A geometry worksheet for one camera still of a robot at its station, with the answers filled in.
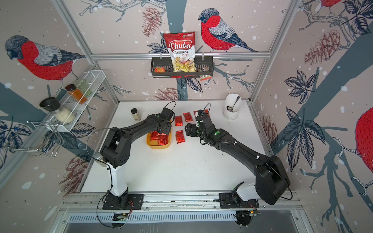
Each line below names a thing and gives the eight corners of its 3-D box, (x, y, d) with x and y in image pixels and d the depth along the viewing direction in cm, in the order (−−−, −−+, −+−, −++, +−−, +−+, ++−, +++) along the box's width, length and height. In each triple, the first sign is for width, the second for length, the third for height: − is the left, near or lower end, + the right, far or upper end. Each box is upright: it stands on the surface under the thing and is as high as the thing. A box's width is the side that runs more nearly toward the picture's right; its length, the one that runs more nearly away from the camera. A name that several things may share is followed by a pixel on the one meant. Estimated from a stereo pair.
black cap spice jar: (134, 121, 110) (129, 112, 102) (135, 116, 113) (131, 108, 105) (140, 121, 110) (136, 112, 102) (141, 116, 113) (138, 107, 105)
